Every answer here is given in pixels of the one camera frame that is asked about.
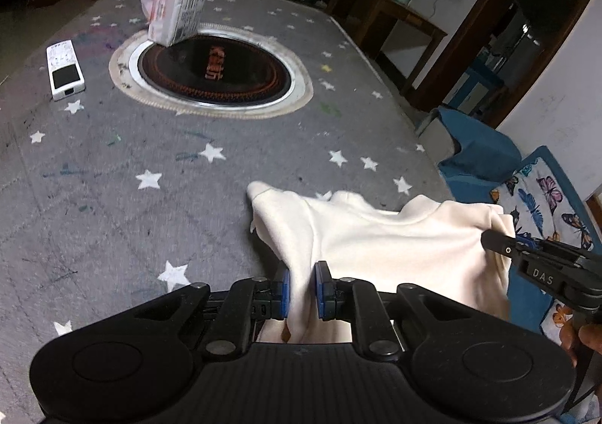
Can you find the cream sweatshirt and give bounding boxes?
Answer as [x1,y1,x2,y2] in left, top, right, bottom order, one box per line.
[247,181,514,343]

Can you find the person's right hand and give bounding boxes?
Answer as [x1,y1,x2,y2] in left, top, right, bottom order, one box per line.
[559,323,602,366]

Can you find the butterfly patterned cushion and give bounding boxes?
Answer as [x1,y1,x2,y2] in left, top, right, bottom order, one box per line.
[489,157,599,343]

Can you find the blue sofa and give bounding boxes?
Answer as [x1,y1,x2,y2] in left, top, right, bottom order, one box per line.
[415,106,602,424]

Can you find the round black induction cooktop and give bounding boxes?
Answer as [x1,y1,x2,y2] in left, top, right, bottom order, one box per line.
[108,24,313,119]

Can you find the dark wooden side table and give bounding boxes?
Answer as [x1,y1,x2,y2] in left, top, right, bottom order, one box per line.
[353,0,447,94]

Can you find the white remote control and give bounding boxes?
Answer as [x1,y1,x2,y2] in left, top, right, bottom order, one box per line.
[46,40,86,101]

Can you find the tissue paper pack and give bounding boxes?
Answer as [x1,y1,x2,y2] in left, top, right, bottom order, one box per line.
[140,0,206,47]

